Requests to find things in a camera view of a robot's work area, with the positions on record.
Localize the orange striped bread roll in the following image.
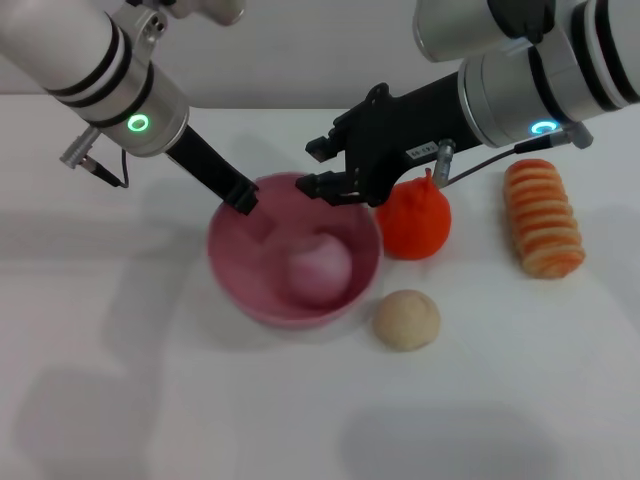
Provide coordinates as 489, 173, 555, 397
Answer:
503, 158, 587, 280

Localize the red toy pear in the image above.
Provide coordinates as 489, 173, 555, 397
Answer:
375, 167, 453, 261

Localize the arm cable with connector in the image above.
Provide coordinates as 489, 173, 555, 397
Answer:
431, 122, 597, 189
59, 126, 132, 191

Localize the pink toy peach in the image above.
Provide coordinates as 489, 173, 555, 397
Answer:
286, 230, 354, 309

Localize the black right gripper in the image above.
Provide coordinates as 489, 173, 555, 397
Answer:
295, 73, 477, 208

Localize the beige round bun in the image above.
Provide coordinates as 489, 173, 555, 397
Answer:
371, 289, 442, 353

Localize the right arm cable with connector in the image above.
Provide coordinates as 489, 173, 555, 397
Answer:
431, 122, 597, 189

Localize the left arm cable with connector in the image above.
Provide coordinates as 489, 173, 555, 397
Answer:
59, 126, 132, 191

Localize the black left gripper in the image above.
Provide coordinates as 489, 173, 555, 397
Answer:
166, 124, 261, 217

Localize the pink plastic bowl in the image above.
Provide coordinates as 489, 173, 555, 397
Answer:
206, 172, 386, 330

